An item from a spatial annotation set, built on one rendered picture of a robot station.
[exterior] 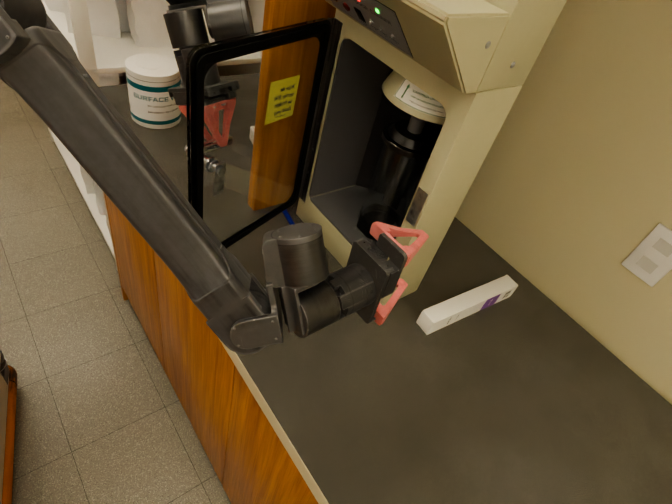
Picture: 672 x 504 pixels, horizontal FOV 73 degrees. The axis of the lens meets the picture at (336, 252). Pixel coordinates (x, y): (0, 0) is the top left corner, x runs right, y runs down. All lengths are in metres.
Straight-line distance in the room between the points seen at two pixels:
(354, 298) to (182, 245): 0.20
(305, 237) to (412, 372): 0.46
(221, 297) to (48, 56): 0.27
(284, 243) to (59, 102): 0.24
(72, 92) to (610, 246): 0.98
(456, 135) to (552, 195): 0.48
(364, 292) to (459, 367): 0.41
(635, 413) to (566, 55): 0.72
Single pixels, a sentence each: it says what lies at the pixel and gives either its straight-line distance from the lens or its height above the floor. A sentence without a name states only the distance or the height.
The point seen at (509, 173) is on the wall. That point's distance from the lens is 1.17.
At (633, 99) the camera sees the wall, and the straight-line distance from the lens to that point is 1.03.
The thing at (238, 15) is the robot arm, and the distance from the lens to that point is 0.76.
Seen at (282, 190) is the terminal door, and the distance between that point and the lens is 0.96.
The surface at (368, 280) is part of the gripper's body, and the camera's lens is 0.56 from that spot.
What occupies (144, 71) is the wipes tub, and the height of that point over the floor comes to 1.09.
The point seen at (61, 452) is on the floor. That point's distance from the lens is 1.82.
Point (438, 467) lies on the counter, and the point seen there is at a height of 0.94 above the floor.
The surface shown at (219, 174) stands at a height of 1.20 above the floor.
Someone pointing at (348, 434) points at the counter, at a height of 0.94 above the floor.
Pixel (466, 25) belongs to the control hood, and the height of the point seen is 1.50.
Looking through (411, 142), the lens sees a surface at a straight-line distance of 0.83.
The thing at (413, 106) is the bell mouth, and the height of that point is 1.33.
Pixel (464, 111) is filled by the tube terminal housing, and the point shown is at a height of 1.38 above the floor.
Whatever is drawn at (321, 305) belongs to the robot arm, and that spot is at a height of 1.24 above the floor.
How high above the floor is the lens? 1.63
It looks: 43 degrees down
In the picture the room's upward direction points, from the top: 17 degrees clockwise
